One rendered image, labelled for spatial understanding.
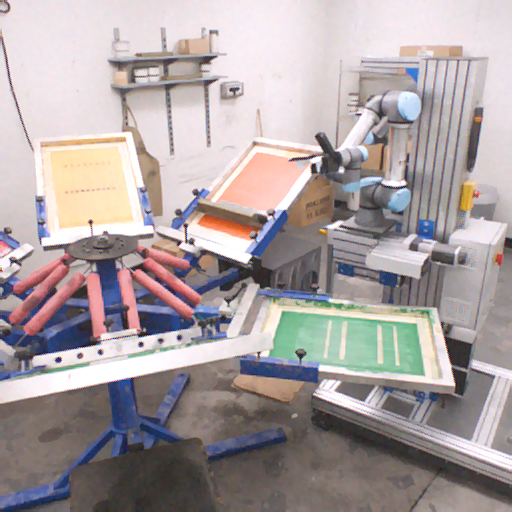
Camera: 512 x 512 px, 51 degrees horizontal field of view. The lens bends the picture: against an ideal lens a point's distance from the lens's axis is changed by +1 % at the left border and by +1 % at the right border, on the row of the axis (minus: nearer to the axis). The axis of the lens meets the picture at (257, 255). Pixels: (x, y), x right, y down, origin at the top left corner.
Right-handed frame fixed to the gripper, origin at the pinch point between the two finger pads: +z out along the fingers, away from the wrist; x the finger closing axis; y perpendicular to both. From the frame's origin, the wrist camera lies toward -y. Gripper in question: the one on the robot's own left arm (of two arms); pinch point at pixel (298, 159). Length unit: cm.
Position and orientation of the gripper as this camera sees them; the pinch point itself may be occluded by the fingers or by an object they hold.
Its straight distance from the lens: 219.4
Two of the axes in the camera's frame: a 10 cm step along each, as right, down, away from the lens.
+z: -8.3, 2.2, -5.0
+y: 0.8, 9.5, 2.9
